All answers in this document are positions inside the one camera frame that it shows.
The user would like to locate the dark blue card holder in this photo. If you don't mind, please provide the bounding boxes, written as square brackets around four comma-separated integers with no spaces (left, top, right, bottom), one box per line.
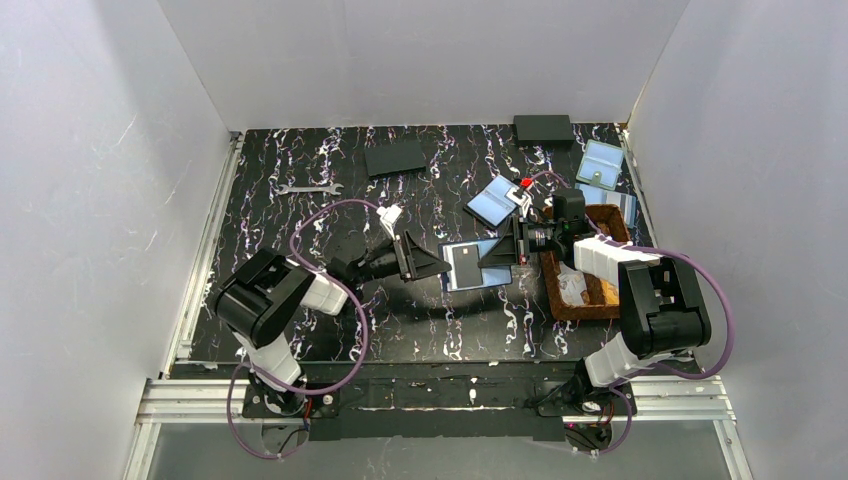
[438,238,512,293]

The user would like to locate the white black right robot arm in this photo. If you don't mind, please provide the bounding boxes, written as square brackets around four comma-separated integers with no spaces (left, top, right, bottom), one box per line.
[478,189,711,396]

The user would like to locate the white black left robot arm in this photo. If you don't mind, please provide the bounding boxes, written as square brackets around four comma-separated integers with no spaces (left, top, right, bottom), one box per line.
[213,232,451,395]

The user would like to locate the dark card in holder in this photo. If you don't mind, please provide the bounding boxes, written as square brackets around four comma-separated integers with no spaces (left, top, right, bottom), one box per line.
[449,244,483,290]

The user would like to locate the open blue card holder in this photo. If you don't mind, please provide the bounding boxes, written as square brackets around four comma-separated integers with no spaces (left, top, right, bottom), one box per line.
[463,175,521,230]

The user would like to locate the white cards in basket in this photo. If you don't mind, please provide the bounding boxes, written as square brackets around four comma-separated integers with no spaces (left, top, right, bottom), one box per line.
[557,262,590,306]

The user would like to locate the blue striped card holder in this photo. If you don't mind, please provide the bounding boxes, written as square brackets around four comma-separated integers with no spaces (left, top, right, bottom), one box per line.
[576,183,638,228]

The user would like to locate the light blue snap card holder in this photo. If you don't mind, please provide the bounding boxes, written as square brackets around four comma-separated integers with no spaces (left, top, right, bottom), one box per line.
[576,140,624,191]

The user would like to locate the woven brown basket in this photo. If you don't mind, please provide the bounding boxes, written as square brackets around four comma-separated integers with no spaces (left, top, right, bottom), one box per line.
[539,204,630,322]

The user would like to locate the silver open-end wrench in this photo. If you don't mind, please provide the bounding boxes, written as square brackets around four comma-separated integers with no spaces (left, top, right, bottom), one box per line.
[276,183,344,196]

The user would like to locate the black box at back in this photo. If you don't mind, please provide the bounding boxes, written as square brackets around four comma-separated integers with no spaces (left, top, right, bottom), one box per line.
[513,115,576,146]

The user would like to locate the black flat box centre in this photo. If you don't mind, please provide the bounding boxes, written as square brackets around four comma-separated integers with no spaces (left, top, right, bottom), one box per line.
[364,141,427,178]

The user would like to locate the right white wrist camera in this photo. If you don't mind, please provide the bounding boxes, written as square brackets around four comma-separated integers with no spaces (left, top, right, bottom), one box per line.
[504,177,534,219]

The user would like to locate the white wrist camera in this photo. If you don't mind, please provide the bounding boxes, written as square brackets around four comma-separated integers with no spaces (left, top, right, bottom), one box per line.
[377,204,403,239]
[504,177,534,219]

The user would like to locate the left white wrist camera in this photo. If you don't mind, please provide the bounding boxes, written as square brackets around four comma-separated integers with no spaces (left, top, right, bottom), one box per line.
[377,204,403,239]

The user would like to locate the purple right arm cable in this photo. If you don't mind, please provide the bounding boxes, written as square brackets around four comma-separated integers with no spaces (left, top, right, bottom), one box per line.
[526,170,738,455]

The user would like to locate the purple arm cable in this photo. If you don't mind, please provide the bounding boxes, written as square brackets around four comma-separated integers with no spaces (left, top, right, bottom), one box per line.
[526,170,738,455]
[226,198,392,461]

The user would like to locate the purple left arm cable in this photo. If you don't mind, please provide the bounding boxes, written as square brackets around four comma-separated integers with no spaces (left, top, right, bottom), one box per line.
[226,198,392,461]

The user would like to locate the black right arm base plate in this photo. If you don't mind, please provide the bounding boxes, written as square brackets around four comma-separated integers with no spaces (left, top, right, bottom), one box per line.
[524,381,637,419]

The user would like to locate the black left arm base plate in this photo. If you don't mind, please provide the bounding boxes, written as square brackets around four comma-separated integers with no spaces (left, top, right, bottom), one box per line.
[241,384,341,420]

